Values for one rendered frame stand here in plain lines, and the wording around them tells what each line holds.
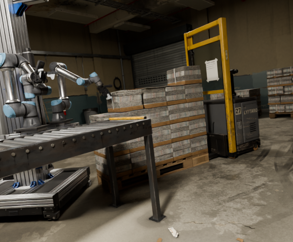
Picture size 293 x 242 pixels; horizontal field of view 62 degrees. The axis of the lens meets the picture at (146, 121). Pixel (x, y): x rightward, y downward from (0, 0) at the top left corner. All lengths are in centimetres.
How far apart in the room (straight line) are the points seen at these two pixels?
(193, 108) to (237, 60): 620
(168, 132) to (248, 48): 660
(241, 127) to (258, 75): 548
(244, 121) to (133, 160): 173
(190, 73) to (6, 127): 216
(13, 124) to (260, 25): 796
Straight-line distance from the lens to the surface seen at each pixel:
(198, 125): 326
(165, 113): 293
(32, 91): 211
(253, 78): 905
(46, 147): 138
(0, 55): 235
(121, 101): 266
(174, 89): 302
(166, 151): 297
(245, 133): 371
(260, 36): 908
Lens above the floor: 97
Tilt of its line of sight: 6 degrees down
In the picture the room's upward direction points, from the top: 7 degrees counter-clockwise
